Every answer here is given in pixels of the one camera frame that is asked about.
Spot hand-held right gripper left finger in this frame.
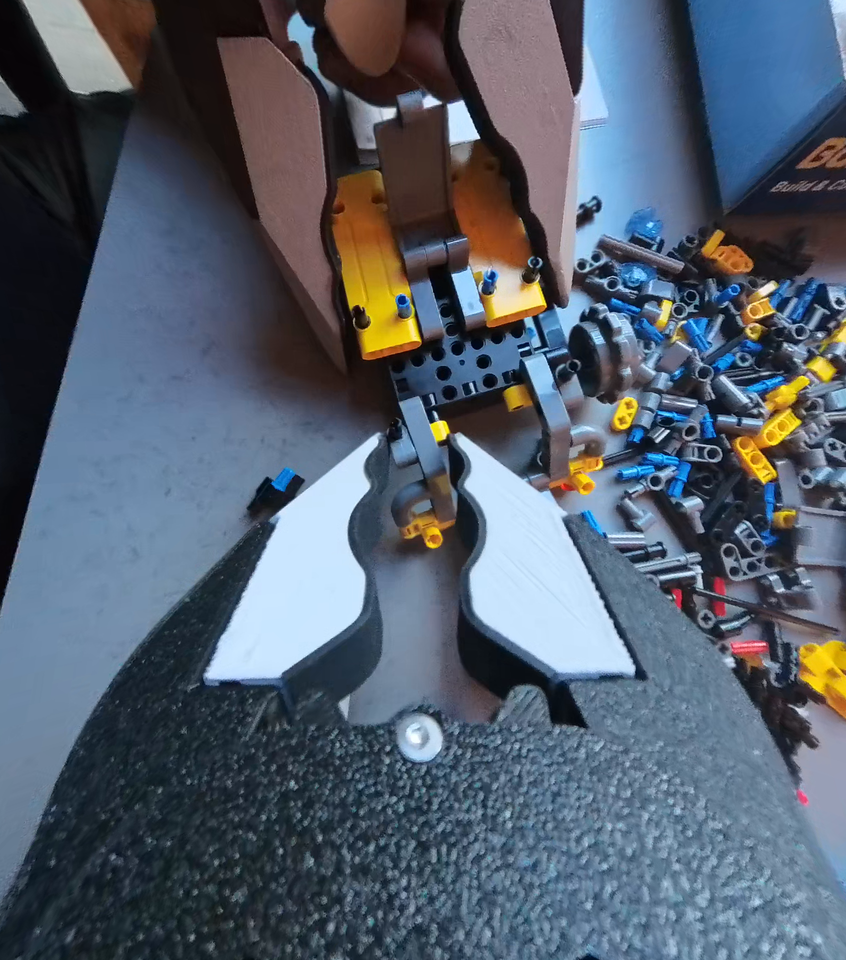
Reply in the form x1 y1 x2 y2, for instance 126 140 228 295
204 432 394 720

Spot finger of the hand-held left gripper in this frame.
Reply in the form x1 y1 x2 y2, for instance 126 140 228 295
216 37 354 374
447 0 586 309

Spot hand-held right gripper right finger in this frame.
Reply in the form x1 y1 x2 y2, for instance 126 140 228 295
447 432 638 697

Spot grey desk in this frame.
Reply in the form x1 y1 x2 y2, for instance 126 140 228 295
0 0 846 901

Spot person's left hand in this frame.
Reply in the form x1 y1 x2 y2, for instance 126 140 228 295
316 0 471 102

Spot pile of small building pieces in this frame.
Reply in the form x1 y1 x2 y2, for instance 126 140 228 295
573 195 846 796

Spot blue cardboard box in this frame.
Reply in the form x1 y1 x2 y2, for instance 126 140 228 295
685 0 846 219

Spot person's dark clothed legs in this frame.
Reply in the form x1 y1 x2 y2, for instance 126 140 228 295
0 97 132 751

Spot yellow black toy vehicle model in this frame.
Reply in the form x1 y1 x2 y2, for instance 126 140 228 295
331 90 643 552

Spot black blue connector piece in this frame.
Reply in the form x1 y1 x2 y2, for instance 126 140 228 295
246 466 300 519

